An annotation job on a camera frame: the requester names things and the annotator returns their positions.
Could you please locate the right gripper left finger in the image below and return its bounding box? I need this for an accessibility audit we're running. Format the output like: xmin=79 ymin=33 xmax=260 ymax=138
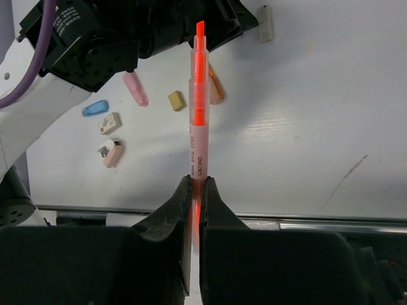
xmin=1 ymin=176 xmax=193 ymax=304

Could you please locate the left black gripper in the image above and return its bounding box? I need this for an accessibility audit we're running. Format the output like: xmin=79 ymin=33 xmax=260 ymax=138
xmin=136 ymin=0 xmax=258 ymax=60

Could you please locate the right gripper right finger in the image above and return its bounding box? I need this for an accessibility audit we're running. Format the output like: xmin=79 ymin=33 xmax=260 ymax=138
xmin=199 ymin=177 xmax=370 ymax=304

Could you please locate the orange red thin pen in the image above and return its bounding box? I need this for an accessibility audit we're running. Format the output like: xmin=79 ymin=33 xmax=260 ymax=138
xmin=189 ymin=21 xmax=210 ymax=253

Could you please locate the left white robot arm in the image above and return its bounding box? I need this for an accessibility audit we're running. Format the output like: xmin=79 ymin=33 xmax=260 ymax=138
xmin=1 ymin=1 xmax=259 ymax=226

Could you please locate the pink translucent case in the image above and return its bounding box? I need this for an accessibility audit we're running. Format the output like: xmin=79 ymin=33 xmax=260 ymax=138
xmin=123 ymin=72 xmax=149 ymax=107

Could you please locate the blue translucent stapler case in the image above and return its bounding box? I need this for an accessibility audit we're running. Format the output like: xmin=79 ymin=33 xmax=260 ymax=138
xmin=81 ymin=100 xmax=109 ymax=118

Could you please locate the yellow eraser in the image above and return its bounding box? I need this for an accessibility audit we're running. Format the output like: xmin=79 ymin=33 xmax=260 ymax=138
xmin=168 ymin=90 xmax=186 ymax=112

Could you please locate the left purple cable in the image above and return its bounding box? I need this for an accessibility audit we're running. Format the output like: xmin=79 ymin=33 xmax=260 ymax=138
xmin=0 ymin=0 xmax=58 ymax=109

